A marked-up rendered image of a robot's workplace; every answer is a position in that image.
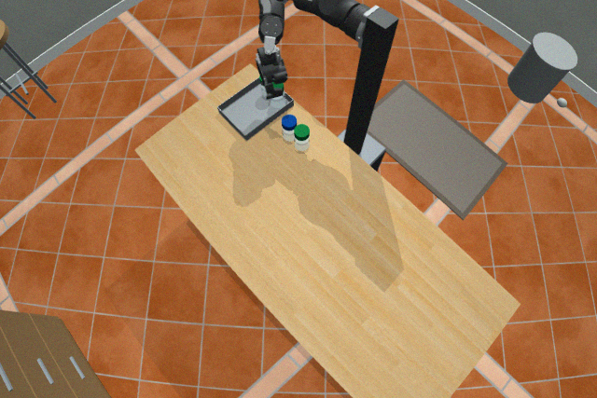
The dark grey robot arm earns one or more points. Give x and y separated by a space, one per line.
334 12

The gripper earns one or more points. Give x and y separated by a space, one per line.
276 73

